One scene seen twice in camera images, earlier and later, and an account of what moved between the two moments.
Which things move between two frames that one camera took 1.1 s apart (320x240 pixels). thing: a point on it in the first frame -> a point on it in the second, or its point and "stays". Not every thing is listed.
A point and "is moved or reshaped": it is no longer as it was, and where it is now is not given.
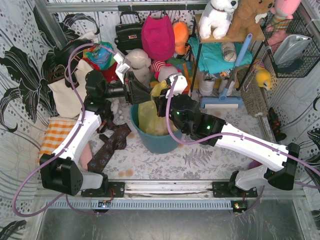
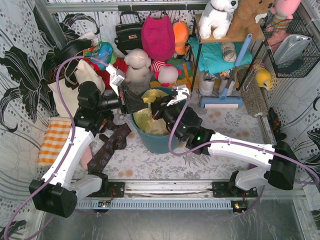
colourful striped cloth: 101,56 stays
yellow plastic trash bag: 149,121 is moved or reshaped
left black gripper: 127,87 -> 124,100
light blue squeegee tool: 223,98 stays
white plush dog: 216,15 stays
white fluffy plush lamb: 140,65 stays
